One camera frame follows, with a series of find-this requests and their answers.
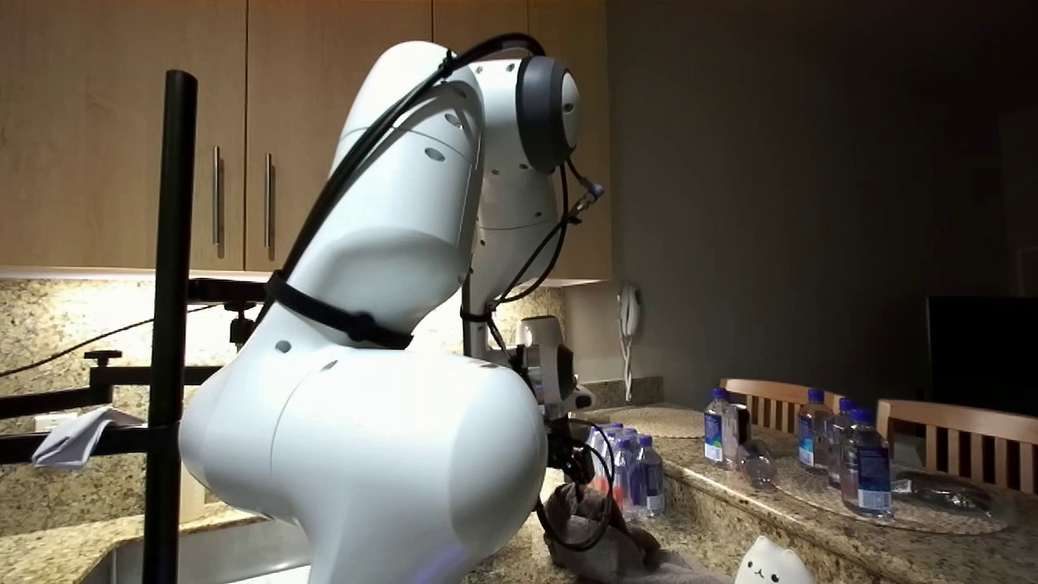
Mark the wrapped water bottle pack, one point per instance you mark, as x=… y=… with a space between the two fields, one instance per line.
x=633 y=470

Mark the light wooden chair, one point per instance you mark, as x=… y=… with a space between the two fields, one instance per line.
x=959 y=439
x=773 y=402

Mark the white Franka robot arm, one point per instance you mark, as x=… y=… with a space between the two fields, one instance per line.
x=379 y=455

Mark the steel kitchen sink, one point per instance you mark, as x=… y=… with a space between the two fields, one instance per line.
x=214 y=555

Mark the black camera stand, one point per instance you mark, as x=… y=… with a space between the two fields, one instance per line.
x=173 y=269

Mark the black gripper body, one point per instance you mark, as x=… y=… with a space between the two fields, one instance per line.
x=566 y=450

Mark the white cat figurine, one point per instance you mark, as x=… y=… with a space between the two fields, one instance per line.
x=773 y=566

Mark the black television screen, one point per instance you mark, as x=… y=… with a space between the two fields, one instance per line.
x=984 y=352

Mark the blue label water bottle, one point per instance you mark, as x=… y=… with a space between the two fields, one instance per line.
x=812 y=429
x=719 y=429
x=868 y=470
x=837 y=443

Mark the grey towel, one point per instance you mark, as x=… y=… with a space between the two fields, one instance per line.
x=603 y=545

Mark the wooden wall cabinets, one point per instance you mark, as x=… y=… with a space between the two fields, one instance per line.
x=87 y=131

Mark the white crumpled paper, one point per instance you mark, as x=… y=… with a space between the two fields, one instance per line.
x=79 y=434

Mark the clear plastic wrapper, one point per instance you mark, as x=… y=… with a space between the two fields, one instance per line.
x=946 y=492

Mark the round table placemat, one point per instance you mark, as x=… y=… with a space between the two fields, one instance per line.
x=921 y=513

